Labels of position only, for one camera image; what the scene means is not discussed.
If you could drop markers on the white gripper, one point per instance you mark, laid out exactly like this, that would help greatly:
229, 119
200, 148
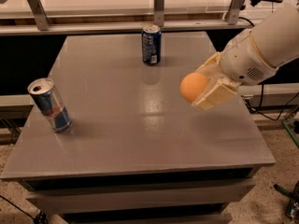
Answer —
244, 62

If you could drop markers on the orange fruit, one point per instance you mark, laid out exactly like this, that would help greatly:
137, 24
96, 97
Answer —
193, 85

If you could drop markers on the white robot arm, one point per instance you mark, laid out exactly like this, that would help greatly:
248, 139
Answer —
283, 24

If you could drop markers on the blue pepsi can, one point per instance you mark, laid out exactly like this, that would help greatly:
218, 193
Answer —
151, 44

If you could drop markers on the red bull can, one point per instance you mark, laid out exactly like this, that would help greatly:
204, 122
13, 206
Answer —
48, 100

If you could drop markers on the green metal leg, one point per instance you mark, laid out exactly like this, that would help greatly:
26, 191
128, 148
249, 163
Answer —
291, 124

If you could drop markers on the grey drawer cabinet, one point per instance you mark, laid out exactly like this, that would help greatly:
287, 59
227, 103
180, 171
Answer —
137, 151

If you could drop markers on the dark object on floor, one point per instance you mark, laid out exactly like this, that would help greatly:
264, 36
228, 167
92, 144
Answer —
292, 209

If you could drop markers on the right metal bracket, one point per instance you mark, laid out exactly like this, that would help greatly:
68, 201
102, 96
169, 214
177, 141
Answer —
232, 15

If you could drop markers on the metal bracket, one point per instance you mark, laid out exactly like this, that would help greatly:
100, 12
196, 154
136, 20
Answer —
159, 12
232, 15
41, 19

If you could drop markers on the middle metal bracket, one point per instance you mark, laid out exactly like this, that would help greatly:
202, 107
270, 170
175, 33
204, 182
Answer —
159, 12

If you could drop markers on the left metal bracket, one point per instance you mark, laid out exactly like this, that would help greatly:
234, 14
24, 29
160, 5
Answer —
41, 19

